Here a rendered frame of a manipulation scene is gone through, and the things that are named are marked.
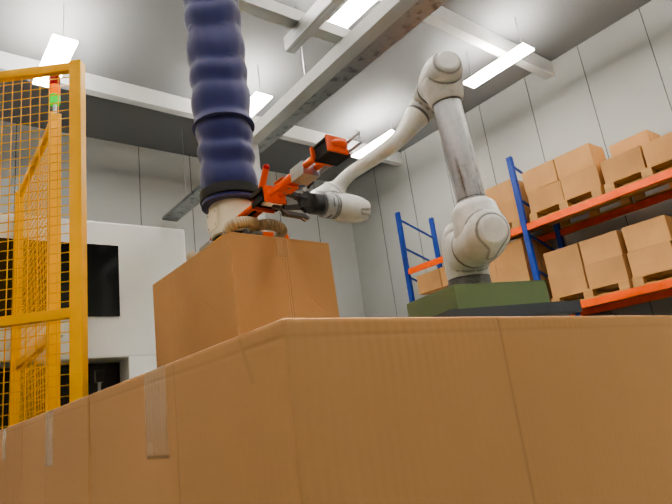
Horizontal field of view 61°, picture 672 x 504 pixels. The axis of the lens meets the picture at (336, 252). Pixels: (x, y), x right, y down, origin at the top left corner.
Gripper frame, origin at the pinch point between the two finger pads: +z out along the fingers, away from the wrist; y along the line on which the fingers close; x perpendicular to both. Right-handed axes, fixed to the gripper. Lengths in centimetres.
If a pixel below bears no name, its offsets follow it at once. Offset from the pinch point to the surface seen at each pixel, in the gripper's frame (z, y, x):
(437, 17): -507, -474, 298
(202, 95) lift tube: 11, -49, 23
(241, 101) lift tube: -2, -47, 18
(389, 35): -329, -338, 236
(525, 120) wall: -826, -420, 385
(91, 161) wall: -167, -450, 895
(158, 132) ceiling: -275, -501, 828
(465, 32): -573, -472, 301
